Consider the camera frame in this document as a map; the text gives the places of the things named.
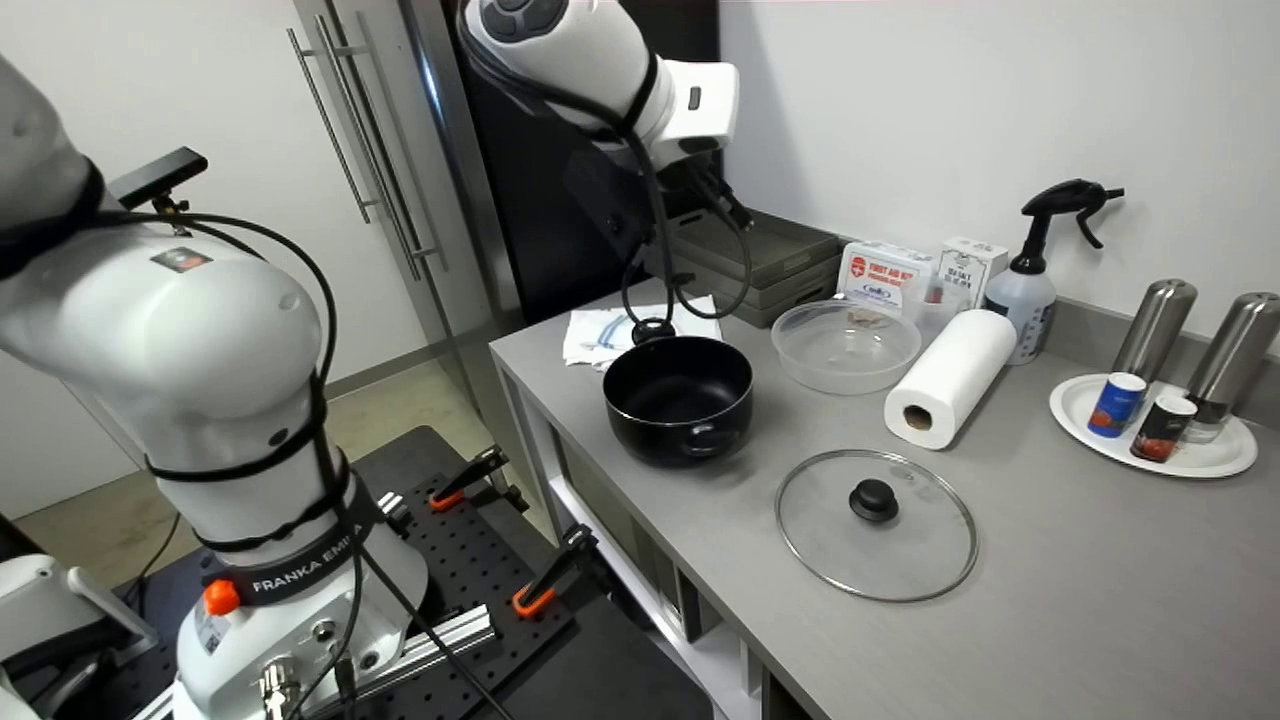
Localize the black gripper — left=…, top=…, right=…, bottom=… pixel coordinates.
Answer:
left=660, top=134, right=752, bottom=232

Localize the round glass lid black knob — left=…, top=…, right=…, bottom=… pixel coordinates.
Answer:
left=774, top=445, right=981, bottom=606

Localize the white cloth with blue stripe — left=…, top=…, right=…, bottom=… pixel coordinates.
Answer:
left=562, top=298, right=725, bottom=377

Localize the white box with red print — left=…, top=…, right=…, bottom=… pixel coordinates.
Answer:
left=835, top=238, right=944, bottom=325

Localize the clear plastic bowl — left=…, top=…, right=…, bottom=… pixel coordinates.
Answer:
left=768, top=296, right=927, bottom=398

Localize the small white carton box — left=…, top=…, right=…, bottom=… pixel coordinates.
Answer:
left=927, top=237, right=1015, bottom=325

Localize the white counter cabinet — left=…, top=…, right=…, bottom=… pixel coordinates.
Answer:
left=490, top=336, right=819, bottom=720

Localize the white paper towel roll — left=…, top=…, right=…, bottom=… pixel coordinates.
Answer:
left=881, top=309, right=1023, bottom=456

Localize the white spray bottle black trigger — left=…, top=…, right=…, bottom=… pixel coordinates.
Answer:
left=983, top=176, right=1129, bottom=365

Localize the black clamp orange tip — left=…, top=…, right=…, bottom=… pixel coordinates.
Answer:
left=508, top=522, right=599, bottom=625
left=423, top=445, right=521, bottom=518

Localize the black perforated robot table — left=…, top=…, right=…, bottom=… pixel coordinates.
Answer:
left=76, top=422, right=711, bottom=720

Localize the blue spice jar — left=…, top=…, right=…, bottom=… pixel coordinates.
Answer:
left=1083, top=369, right=1154, bottom=445

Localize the steel shaker cylinder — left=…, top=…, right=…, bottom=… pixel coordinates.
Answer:
left=1183, top=286, right=1280, bottom=418
left=1112, top=277, right=1201, bottom=385

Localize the dark red spice jar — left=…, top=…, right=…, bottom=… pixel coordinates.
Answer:
left=1129, top=392, right=1201, bottom=467

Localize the white oval plate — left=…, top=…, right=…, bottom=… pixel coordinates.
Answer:
left=1045, top=369, right=1263, bottom=482

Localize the white grey equipment piece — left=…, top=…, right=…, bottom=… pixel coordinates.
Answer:
left=0, top=546, right=159, bottom=672

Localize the black pot with loop handles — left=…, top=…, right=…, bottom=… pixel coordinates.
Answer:
left=599, top=317, right=762, bottom=470

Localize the steel door handle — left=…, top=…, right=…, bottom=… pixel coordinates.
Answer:
left=340, top=0, right=452, bottom=279
left=285, top=24, right=387, bottom=229

